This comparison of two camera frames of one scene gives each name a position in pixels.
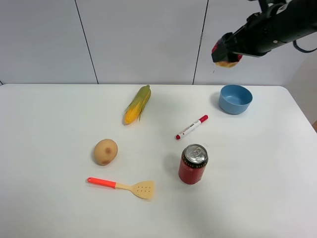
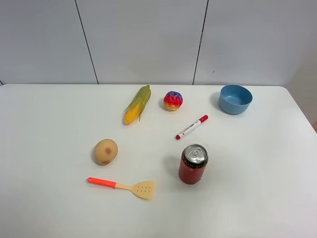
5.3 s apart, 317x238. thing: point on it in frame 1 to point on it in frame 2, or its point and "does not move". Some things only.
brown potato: x=105 y=150 does not move
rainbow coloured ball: x=227 y=64 to x=173 y=100
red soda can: x=194 y=158 does not move
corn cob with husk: x=133 y=111 does not move
